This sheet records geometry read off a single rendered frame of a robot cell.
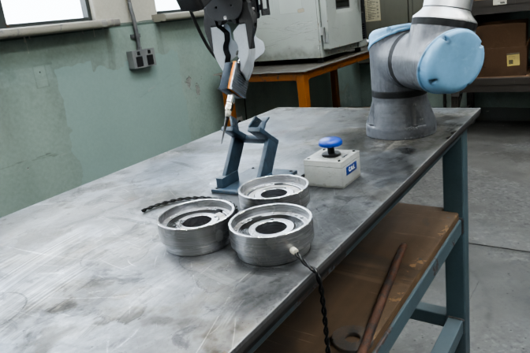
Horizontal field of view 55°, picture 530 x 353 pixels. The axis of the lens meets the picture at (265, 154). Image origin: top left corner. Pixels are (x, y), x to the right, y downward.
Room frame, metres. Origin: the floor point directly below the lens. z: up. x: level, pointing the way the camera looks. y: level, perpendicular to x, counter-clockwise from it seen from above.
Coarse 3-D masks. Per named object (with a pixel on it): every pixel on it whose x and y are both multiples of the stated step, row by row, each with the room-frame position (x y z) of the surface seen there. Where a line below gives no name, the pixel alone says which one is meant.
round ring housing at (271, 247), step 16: (256, 208) 0.64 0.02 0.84; (272, 208) 0.64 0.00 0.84; (288, 208) 0.63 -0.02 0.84; (304, 208) 0.61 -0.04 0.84; (240, 224) 0.61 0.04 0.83; (256, 224) 0.60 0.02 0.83; (272, 224) 0.61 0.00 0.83; (288, 224) 0.59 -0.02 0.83; (304, 224) 0.56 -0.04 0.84; (240, 240) 0.55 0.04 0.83; (256, 240) 0.54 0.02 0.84; (272, 240) 0.54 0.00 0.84; (288, 240) 0.54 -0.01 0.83; (304, 240) 0.55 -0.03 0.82; (240, 256) 0.57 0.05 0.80; (256, 256) 0.54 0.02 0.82; (272, 256) 0.54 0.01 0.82; (288, 256) 0.55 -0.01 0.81
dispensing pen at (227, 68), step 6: (228, 66) 0.84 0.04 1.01; (222, 72) 0.84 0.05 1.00; (228, 72) 0.83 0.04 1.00; (222, 78) 0.83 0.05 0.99; (228, 78) 0.83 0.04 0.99; (222, 84) 0.83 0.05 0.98; (222, 90) 0.83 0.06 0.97; (228, 90) 0.82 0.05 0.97; (228, 96) 0.83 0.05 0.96; (234, 96) 0.83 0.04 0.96; (228, 102) 0.82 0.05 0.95; (228, 108) 0.82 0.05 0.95; (228, 114) 0.81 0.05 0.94; (228, 120) 0.81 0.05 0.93; (222, 132) 0.80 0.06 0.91; (222, 138) 0.80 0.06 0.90
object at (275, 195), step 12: (252, 180) 0.75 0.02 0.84; (264, 180) 0.76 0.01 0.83; (276, 180) 0.76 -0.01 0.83; (288, 180) 0.75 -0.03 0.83; (300, 180) 0.74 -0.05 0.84; (240, 192) 0.70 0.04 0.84; (264, 192) 0.73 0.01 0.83; (276, 192) 0.73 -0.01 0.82; (288, 192) 0.71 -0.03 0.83; (300, 192) 0.68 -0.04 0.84; (240, 204) 0.70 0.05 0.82; (252, 204) 0.67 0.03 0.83; (300, 204) 0.67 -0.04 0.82
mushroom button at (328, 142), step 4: (328, 136) 0.84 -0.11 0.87; (332, 136) 0.83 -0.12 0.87; (320, 140) 0.82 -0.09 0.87; (324, 140) 0.81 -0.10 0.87; (328, 140) 0.81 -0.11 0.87; (332, 140) 0.81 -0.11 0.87; (336, 140) 0.81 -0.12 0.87; (340, 140) 0.81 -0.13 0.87; (320, 144) 0.81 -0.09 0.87; (324, 144) 0.81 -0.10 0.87; (328, 144) 0.80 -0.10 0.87; (332, 144) 0.80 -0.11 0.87; (336, 144) 0.80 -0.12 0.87; (340, 144) 0.81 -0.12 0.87; (328, 148) 0.82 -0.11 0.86; (332, 148) 0.82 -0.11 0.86; (328, 152) 0.82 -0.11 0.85; (332, 152) 0.82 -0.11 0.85
